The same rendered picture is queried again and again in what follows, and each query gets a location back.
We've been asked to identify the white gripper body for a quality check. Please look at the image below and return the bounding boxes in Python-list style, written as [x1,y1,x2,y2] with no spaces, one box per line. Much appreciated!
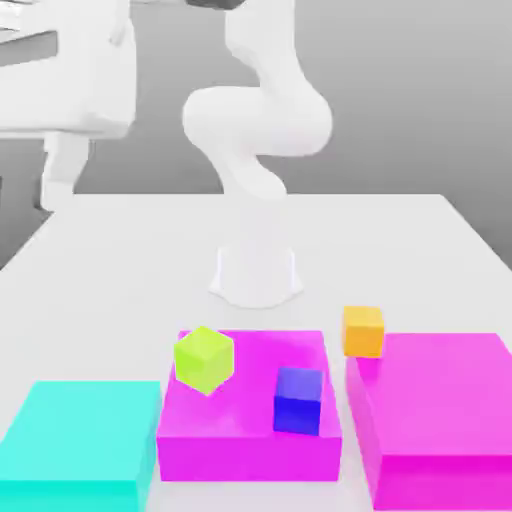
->
[0,0,138,141]

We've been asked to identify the small lime green cube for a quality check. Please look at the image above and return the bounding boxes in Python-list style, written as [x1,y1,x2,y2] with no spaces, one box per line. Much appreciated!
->
[172,324,236,397]

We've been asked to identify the small blue cube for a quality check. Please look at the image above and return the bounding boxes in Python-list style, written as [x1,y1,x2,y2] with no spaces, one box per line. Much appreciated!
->
[272,365,324,438]

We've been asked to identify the small orange cube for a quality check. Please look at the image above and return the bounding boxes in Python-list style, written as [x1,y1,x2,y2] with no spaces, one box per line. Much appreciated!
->
[341,305,386,359]

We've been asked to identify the large cyan box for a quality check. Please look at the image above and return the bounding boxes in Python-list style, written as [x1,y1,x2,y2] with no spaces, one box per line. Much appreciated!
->
[0,379,163,512]

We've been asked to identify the large magenta box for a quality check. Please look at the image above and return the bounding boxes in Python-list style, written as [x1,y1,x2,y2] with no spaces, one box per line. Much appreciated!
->
[155,328,344,483]
[344,331,512,512]

